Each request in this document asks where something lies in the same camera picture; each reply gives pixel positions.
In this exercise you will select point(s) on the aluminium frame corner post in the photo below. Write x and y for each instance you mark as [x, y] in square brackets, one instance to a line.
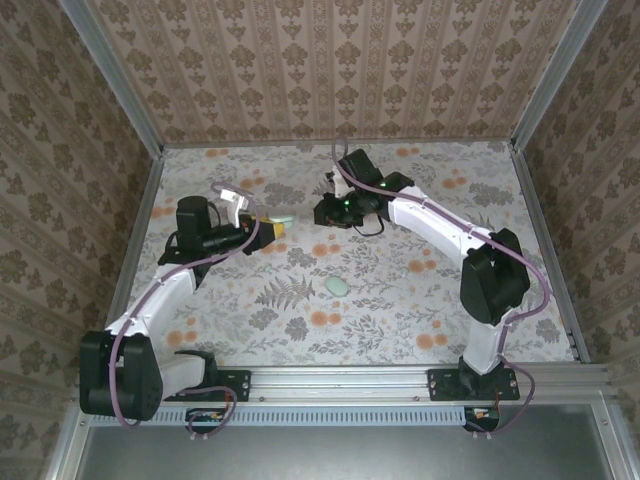
[115, 75]
[556, 75]

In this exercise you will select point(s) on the floral print table sheet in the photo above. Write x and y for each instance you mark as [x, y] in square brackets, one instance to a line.
[375, 325]

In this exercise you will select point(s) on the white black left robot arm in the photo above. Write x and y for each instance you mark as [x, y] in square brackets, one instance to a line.
[170, 300]

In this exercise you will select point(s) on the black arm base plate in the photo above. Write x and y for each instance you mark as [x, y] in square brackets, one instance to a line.
[235, 385]
[445, 387]

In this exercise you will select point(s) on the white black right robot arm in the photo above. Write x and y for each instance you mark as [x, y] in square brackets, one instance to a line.
[430, 230]

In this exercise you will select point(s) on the aluminium frame side rail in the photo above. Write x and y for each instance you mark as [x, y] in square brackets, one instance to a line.
[137, 225]
[544, 225]

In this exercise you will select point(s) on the mint green earbud charging case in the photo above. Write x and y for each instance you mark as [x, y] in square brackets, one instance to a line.
[336, 287]
[280, 219]

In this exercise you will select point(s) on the grey metal sheet panel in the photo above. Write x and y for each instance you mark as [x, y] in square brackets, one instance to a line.
[350, 450]

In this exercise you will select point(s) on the aluminium frame cross rail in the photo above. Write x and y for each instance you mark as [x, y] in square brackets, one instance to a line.
[340, 382]

